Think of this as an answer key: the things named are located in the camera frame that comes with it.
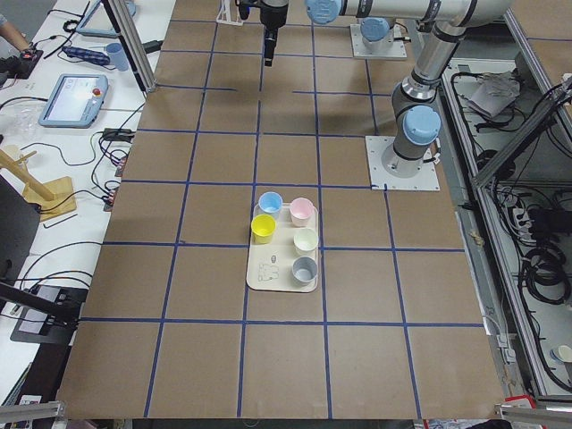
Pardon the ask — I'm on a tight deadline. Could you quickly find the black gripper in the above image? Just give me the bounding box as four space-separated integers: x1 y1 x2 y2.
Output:
260 0 289 29

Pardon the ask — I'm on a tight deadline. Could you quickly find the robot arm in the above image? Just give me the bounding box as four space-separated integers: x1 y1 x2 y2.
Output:
359 17 399 57
305 0 512 179

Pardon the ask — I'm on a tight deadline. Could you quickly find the blue cup on tray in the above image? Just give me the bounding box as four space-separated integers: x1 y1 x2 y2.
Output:
257 191 283 220

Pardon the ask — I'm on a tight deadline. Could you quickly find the pink cup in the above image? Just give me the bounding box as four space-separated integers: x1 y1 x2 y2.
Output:
289 198 315 227

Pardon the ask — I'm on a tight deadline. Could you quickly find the yellow cup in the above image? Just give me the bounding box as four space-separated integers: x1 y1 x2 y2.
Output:
250 214 276 244

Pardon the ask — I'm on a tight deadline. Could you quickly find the cream white cup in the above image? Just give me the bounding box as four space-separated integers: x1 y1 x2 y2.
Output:
293 228 319 256

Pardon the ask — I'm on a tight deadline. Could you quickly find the grey cup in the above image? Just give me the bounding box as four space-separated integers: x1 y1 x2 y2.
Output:
291 257 318 285

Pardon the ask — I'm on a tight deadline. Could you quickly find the black power adapter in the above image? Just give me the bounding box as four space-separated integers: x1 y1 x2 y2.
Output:
143 40 164 54

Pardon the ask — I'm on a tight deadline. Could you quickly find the blue tumbler on desk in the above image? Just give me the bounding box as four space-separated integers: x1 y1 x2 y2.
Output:
105 42 130 72

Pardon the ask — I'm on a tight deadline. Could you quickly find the far teach pendant tablet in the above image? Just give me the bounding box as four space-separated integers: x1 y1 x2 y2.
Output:
76 1 117 38

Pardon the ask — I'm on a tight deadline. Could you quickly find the teach pendant tablet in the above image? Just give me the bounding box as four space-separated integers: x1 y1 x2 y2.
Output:
76 1 117 38
38 74 108 129

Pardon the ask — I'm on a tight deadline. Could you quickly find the blue plaid umbrella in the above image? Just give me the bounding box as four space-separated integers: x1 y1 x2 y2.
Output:
62 46 111 66

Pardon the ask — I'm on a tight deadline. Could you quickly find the near teach pendant tablet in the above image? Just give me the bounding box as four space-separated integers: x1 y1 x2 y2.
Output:
38 74 108 129

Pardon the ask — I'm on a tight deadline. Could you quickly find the cream plastic tray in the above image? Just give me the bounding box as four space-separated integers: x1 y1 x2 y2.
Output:
246 203 318 293

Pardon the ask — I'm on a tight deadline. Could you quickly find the wooden stand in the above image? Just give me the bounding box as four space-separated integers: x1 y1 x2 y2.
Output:
1 150 77 223

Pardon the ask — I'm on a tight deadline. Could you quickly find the white wire cup rack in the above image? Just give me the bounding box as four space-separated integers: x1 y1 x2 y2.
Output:
215 0 243 26

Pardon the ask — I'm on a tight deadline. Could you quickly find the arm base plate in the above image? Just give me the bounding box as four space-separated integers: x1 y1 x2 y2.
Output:
366 136 441 191
349 24 408 61

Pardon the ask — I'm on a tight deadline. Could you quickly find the aluminium frame post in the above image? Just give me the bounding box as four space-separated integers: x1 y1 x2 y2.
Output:
102 0 156 94

